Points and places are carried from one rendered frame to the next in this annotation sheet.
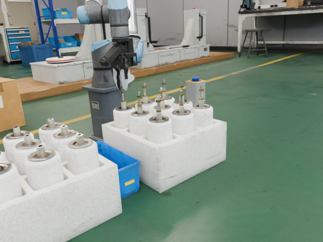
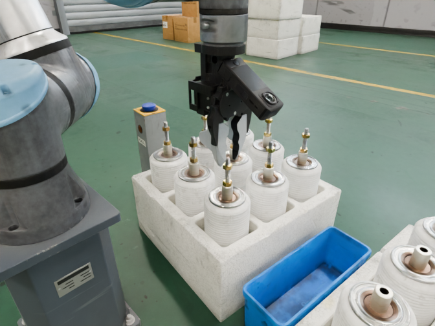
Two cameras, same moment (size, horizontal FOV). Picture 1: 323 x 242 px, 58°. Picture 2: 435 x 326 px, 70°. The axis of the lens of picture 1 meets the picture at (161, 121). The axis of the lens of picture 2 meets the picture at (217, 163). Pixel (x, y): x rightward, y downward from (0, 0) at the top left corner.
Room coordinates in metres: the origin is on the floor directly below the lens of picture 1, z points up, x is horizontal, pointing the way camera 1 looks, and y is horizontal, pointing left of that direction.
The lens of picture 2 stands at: (1.21, 0.68, 0.62)
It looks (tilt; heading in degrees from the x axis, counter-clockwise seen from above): 29 degrees down; 272
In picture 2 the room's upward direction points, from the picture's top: straight up
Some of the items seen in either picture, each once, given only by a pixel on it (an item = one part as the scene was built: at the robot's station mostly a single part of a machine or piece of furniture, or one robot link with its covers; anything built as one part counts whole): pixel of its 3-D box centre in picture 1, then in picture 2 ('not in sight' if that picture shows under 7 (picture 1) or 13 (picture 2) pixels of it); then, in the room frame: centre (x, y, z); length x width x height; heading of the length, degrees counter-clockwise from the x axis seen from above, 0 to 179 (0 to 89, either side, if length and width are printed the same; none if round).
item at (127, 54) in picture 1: (123, 53); (219, 80); (1.23, 0.14, 0.48); 0.09 x 0.08 x 0.12; 136
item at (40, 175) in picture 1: (47, 184); not in sight; (0.75, 0.34, 0.16); 0.10 x 0.10 x 0.18
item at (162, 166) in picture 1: (164, 142); (232, 209); (1.20, -0.01, 0.09); 0.39 x 0.39 x 0.18; 40
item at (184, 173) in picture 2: (145, 102); (194, 173); (1.29, 0.07, 0.25); 0.08 x 0.08 x 0.01
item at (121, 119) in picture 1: (125, 127); (226, 231); (1.21, 0.16, 0.16); 0.10 x 0.10 x 0.18
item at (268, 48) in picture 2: not in sight; (272, 45); (0.75, -2.83, 0.09); 0.39 x 0.39 x 0.18; 50
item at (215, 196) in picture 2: (123, 108); (226, 196); (1.21, 0.16, 0.25); 0.08 x 0.08 x 0.01
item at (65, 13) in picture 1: (57, 13); not in sight; (6.04, 1.92, 0.90); 0.50 x 0.38 x 0.21; 48
